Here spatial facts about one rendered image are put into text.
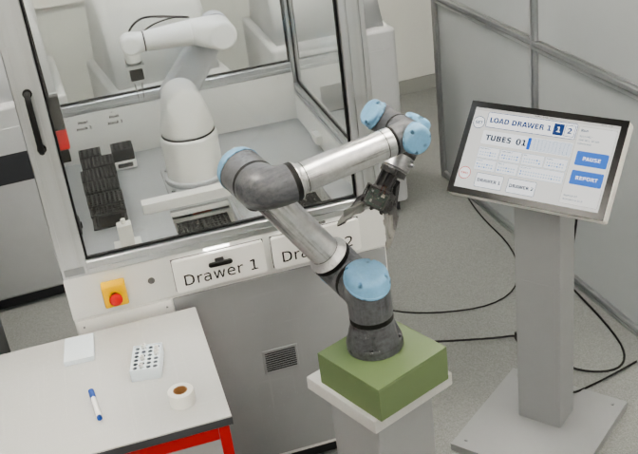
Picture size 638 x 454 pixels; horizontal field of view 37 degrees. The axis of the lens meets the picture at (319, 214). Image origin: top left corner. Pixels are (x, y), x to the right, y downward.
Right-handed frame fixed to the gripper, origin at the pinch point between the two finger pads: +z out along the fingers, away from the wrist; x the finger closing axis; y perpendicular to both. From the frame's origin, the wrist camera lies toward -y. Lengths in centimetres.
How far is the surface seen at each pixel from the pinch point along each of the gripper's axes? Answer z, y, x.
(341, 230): -1, -48, -19
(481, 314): 3, -174, 19
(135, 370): 61, -3, -43
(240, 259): 21, -36, -41
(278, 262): 17, -43, -32
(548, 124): -58, -50, 25
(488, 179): -36, -54, 15
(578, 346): -3, -158, 61
